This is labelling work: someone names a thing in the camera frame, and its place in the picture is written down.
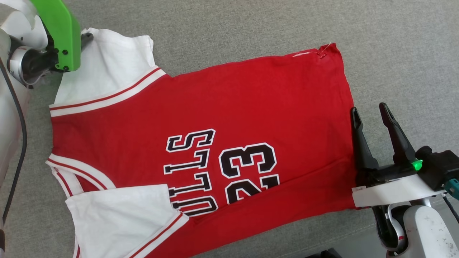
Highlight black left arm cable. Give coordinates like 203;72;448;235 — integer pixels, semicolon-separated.
0;59;28;226

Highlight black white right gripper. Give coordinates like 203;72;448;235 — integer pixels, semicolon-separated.
351;102;446;209

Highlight grey fabric sofa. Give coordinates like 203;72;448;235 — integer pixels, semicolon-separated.
0;0;459;258

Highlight teal cable connector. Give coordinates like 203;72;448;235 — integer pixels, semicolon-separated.
444;178;459;200

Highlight red basketball jersey white sleeves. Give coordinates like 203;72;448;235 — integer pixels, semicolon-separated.
46;28;359;258

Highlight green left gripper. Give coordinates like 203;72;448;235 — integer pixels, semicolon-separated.
30;0;94;72

